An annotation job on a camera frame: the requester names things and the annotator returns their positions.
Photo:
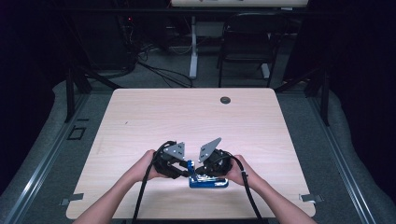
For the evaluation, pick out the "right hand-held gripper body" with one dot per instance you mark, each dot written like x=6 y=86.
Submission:
x=218 y=161

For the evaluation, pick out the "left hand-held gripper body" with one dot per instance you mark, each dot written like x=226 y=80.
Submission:
x=168 y=158

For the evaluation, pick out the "blue stapler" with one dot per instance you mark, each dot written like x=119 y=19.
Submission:
x=208 y=183

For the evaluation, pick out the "person's left hand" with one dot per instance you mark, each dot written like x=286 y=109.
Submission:
x=146 y=166

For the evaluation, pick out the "person's right hand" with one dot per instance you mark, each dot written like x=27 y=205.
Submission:
x=239 y=172

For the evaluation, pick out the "black round table grommet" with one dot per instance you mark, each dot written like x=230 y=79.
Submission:
x=225 y=100

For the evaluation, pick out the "grey tape piece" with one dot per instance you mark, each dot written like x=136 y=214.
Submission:
x=72 y=199
x=310 y=198

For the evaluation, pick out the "white desk foot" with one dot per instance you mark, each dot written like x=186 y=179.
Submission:
x=265 y=71

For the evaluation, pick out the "white desk leg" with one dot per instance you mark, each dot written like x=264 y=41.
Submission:
x=194 y=49

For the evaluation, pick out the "black folding chair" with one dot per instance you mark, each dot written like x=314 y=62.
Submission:
x=249 y=46

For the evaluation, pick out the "dark computer tower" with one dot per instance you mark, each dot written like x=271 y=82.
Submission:
x=102 y=43

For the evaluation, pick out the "black frame post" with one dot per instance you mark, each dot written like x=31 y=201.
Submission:
x=69 y=96

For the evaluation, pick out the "metal floor rail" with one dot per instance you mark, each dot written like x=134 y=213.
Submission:
x=342 y=161
x=46 y=161

